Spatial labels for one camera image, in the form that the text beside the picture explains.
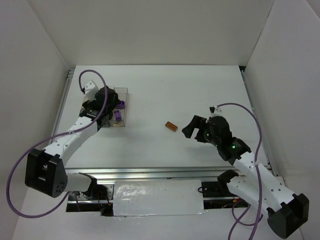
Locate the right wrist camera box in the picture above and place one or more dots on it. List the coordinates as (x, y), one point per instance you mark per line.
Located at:
(215, 111)

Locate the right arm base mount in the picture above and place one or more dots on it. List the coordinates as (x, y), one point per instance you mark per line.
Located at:
(216, 194)

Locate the clear tall narrow container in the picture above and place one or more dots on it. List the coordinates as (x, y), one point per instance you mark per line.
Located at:
(123, 95)

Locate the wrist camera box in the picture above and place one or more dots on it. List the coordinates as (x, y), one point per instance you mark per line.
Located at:
(90, 87)
(215, 111)

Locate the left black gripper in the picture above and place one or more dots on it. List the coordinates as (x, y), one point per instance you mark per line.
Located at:
(104, 119)

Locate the purple lego brick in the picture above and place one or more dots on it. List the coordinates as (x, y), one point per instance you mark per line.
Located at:
(117, 115)

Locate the purple round lego piece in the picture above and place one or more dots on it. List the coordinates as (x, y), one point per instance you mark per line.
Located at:
(121, 105)

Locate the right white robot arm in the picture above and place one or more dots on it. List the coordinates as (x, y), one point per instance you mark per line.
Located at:
(285, 210)

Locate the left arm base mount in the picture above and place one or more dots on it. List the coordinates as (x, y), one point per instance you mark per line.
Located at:
(98, 198)

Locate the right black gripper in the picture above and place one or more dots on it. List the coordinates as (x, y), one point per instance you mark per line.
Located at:
(200, 130)

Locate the brown orange lego brick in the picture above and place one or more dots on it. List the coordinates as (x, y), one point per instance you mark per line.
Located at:
(171, 126)

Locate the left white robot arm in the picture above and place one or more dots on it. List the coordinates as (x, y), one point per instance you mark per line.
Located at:
(45, 169)

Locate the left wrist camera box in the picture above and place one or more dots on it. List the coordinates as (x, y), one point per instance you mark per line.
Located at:
(90, 87)

